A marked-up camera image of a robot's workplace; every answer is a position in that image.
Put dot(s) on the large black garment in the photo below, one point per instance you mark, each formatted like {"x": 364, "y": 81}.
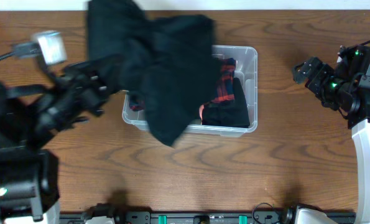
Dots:
{"x": 122, "y": 28}

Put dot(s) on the red navy plaid shirt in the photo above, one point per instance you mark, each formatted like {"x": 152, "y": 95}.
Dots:
{"x": 224, "y": 87}

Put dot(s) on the clear plastic storage bin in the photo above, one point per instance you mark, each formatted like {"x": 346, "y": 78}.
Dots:
{"x": 250, "y": 71}

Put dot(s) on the black garment with tape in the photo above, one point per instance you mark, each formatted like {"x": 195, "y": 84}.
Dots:
{"x": 228, "y": 113}

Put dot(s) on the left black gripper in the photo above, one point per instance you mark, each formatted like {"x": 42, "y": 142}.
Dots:
{"x": 87, "y": 90}

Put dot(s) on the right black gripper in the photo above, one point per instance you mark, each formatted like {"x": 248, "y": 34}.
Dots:
{"x": 328, "y": 73}

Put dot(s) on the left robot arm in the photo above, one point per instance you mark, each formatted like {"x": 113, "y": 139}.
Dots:
{"x": 30, "y": 117}

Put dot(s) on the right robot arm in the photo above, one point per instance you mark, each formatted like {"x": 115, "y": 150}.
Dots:
{"x": 346, "y": 89}

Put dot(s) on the pink printed shirt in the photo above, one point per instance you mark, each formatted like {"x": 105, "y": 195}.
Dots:
{"x": 201, "y": 108}

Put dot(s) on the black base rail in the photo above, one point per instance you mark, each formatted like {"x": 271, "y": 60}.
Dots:
{"x": 261, "y": 213}

